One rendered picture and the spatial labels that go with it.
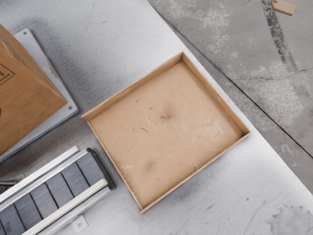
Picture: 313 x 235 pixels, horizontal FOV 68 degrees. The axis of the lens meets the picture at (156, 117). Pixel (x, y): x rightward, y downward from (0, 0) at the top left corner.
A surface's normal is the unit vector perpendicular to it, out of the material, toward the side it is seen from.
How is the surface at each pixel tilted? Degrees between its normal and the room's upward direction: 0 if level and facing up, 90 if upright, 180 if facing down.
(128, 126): 0
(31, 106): 90
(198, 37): 0
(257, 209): 0
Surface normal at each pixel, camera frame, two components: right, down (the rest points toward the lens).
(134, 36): -0.06, -0.28
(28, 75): 0.66, 0.71
